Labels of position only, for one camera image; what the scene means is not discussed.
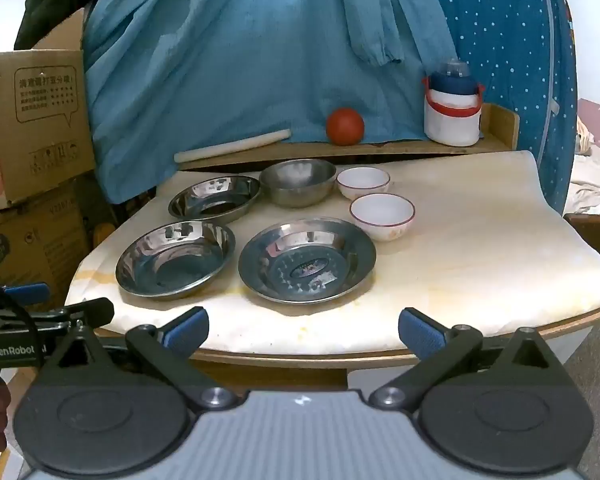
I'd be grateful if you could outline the red ball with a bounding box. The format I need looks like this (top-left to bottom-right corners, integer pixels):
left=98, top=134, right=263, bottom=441
left=326, top=107, right=366, bottom=147

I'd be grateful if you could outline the blue polka-dot fabric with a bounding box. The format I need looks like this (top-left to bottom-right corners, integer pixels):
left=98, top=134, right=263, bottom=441
left=420, top=0, right=578, bottom=216

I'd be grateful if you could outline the yellow object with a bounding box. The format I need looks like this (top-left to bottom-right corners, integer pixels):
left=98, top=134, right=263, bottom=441
left=92, top=220, right=116, bottom=248

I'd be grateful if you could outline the brown cardboard box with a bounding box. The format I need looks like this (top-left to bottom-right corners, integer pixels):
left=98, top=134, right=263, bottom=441
left=0, top=180, right=98, bottom=306

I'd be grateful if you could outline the large steel plate with sticker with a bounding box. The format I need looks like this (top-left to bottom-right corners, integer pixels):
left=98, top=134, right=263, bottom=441
left=238, top=217, right=377, bottom=304

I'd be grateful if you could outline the wooden table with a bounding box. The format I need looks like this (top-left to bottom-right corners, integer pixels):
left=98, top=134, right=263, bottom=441
left=92, top=302, right=600, bottom=393

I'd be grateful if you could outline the steel bowl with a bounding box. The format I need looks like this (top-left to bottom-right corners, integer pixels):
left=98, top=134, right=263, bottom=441
left=259, top=158, right=338, bottom=208

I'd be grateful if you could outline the white red-rimmed bowl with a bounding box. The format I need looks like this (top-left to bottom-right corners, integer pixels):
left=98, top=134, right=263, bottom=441
left=350, top=193, right=416, bottom=242

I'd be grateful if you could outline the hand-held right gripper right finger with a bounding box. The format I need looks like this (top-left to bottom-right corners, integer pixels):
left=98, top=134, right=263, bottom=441
left=367, top=307, right=568, bottom=411

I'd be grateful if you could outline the printed cardboard box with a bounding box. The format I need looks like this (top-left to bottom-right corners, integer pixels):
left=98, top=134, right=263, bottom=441
left=0, top=2, right=98, bottom=216

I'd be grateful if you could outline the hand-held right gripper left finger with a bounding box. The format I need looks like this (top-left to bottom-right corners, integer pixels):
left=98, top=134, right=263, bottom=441
left=40, top=306, right=241, bottom=411

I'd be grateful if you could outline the dark green cloth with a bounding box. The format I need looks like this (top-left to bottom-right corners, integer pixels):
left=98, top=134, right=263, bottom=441
left=15, top=0, right=126, bottom=51

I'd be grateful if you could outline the white bowl with dark speck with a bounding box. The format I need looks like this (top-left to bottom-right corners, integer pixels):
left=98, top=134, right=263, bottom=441
left=336, top=166, right=392, bottom=201

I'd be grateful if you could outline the dark wooden furniture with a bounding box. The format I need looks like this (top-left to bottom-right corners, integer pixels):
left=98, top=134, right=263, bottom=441
left=564, top=212, right=600, bottom=263

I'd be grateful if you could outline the blue cloth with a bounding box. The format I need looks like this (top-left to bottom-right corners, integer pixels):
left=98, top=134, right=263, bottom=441
left=82, top=0, right=461, bottom=206

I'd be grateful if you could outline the deep steel plate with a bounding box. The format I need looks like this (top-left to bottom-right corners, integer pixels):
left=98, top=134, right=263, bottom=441
left=115, top=220, right=237, bottom=300
left=168, top=175, right=262, bottom=223

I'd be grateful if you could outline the wooden board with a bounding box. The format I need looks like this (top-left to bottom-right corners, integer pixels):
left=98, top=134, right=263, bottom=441
left=177, top=102, right=521, bottom=171

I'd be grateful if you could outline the white bottle with blue lid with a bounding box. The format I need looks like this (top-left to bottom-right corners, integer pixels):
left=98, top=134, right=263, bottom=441
left=422, top=60, right=485, bottom=147

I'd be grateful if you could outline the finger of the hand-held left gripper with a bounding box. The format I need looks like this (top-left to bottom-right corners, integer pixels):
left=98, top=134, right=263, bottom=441
left=0, top=282, right=51, bottom=307
left=27, top=297, right=115, bottom=333

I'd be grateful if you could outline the white rolling pin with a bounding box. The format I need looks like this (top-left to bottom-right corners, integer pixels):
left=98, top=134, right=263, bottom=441
left=174, top=129, right=292, bottom=163

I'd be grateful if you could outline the pale crumpled cloth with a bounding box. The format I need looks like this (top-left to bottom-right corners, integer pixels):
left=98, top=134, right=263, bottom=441
left=572, top=100, right=600, bottom=213

